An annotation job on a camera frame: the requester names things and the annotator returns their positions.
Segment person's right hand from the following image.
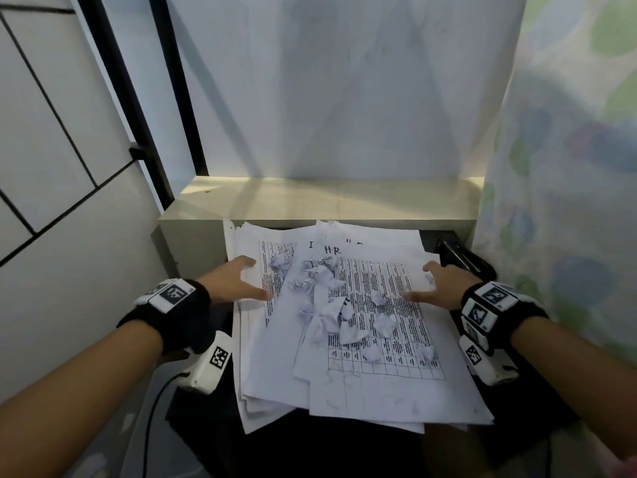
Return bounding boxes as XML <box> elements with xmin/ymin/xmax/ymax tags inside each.
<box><xmin>402</xmin><ymin>261</ymin><xmax>481</xmax><ymax>311</ymax></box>

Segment person's left hand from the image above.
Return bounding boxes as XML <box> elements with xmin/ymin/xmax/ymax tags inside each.
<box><xmin>197</xmin><ymin>256</ymin><xmax>273</xmax><ymax>308</ymax></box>

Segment stack of printed paper sheets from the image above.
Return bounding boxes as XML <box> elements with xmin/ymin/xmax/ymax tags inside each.
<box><xmin>223</xmin><ymin>219</ymin><xmax>495</xmax><ymax>435</ymax></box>

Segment person's right forearm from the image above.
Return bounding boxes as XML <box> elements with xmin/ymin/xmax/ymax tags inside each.
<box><xmin>508</xmin><ymin>316</ymin><xmax>637</xmax><ymax>462</ymax></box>

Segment person's left forearm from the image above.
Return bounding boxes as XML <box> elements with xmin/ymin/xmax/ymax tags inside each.
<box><xmin>0</xmin><ymin>322</ymin><xmax>166</xmax><ymax>478</ymax></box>

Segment black stapler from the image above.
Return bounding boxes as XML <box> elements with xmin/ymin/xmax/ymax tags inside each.
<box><xmin>435</xmin><ymin>238</ymin><xmax>496</xmax><ymax>282</ymax></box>

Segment pile of crumpled paper scraps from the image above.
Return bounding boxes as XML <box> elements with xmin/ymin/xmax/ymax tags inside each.
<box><xmin>270</xmin><ymin>251</ymin><xmax>439</xmax><ymax>366</ymax></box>

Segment beige stone ledge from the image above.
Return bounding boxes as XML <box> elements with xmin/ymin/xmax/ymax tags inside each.
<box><xmin>158</xmin><ymin>175</ymin><xmax>486</xmax><ymax>275</ymax></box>

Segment floral curtain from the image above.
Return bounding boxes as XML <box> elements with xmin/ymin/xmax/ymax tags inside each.
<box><xmin>470</xmin><ymin>0</ymin><xmax>637</xmax><ymax>478</ymax></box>

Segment black wrist strap with markers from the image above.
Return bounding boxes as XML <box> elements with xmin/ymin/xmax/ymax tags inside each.
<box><xmin>116</xmin><ymin>278</ymin><xmax>213</xmax><ymax>362</ymax></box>
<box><xmin>460</xmin><ymin>280</ymin><xmax>549</xmax><ymax>355</ymax></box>

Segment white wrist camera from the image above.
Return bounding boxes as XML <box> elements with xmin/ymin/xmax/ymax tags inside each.
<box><xmin>458</xmin><ymin>335</ymin><xmax>520</xmax><ymax>389</ymax></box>
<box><xmin>178</xmin><ymin>331</ymin><xmax>234</xmax><ymax>397</ymax></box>

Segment black cable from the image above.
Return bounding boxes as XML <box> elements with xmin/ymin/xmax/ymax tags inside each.
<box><xmin>141</xmin><ymin>370</ymin><xmax>193</xmax><ymax>478</ymax></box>

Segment black metal frame bar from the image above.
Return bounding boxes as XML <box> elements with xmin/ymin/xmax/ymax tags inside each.
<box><xmin>87</xmin><ymin>0</ymin><xmax>176</xmax><ymax>212</ymax></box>
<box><xmin>148</xmin><ymin>0</ymin><xmax>210</xmax><ymax>178</ymax></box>

